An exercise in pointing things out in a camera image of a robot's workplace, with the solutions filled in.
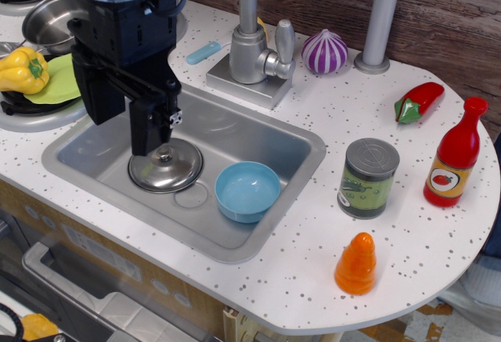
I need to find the steel pot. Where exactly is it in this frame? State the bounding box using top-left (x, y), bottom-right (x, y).
top-left (22, 0), bottom-right (88, 55)

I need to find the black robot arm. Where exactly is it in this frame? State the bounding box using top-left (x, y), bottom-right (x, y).
top-left (67, 0), bottom-right (186, 156)

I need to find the purple toy onion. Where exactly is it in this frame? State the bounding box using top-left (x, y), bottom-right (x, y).
top-left (301, 29), bottom-right (348, 74)

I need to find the grey toy faucet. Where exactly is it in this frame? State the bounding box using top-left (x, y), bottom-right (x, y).
top-left (206, 0), bottom-right (296, 110)

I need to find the green label tin can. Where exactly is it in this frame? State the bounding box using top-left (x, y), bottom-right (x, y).
top-left (337, 138), bottom-right (400, 219)

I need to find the red chili pepper toy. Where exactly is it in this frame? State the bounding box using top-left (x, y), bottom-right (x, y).
top-left (394, 82), bottom-right (445, 124)

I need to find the blue plastic bowl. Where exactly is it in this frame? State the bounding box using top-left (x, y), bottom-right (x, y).
top-left (214, 161), bottom-right (281, 224)

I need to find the black front stove burner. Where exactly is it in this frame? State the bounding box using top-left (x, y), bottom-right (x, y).
top-left (1, 56), bottom-right (81, 117)

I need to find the stainless steel sink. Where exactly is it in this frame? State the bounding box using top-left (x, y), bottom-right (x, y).
top-left (42, 85), bottom-right (326, 263)

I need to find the steel pot lid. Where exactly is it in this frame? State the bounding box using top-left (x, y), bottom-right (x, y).
top-left (128, 139), bottom-right (204, 193)

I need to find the green plastic plate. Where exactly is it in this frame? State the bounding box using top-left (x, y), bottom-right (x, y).
top-left (24, 54), bottom-right (81, 105)

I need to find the orange toy carrot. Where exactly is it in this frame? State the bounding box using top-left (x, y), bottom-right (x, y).
top-left (334, 232), bottom-right (377, 295)

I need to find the blue handled utensil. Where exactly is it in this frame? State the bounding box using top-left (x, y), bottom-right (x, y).
top-left (186, 41), bottom-right (230, 65)

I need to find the yellow toy on floor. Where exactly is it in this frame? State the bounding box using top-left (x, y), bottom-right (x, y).
top-left (21, 314), bottom-right (59, 341)

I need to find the oven door with handle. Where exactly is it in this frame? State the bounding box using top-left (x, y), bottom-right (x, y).
top-left (22, 242), bottom-right (217, 341)

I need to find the yellow bell pepper toy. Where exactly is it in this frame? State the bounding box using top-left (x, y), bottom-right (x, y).
top-left (1, 47), bottom-right (50, 95)

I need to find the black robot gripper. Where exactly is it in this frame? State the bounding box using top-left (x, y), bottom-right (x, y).
top-left (68, 0), bottom-right (182, 157)

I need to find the grey support pole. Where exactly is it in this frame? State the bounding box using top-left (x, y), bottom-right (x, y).
top-left (354, 0), bottom-right (398, 74)

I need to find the red ketchup bottle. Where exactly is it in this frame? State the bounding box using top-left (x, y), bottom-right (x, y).
top-left (424, 97), bottom-right (488, 207)

